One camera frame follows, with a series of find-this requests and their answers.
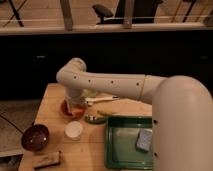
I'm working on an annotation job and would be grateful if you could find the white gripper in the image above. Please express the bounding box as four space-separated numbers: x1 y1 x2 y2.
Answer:
65 88 86 112

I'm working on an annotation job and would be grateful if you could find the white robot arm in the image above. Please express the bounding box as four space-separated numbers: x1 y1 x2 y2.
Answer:
56 58 213 171

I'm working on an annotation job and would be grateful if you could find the light green cup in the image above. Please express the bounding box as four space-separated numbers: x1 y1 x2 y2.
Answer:
83 90 97 98

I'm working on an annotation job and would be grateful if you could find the white paper cup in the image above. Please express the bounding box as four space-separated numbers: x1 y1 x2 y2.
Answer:
64 121 83 141

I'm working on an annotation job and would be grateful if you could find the orange bowl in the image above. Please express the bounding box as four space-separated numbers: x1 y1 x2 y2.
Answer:
60 100 85 119

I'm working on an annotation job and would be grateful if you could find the dark brown bowl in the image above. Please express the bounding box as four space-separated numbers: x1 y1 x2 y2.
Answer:
21 124 50 152

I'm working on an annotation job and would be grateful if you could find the green plastic tray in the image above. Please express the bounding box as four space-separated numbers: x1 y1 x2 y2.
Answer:
104 116 153 170

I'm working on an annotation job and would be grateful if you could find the wooden block brush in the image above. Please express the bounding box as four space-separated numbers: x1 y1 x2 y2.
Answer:
32 151 61 169

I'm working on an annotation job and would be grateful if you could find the black office chair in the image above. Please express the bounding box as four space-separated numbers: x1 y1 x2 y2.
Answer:
92 0 163 25

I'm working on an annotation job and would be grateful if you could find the white handled utensil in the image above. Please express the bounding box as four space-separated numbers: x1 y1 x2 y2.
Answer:
85 96 120 106

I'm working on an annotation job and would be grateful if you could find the green handled peeler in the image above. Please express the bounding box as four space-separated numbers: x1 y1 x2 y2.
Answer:
85 115 106 124

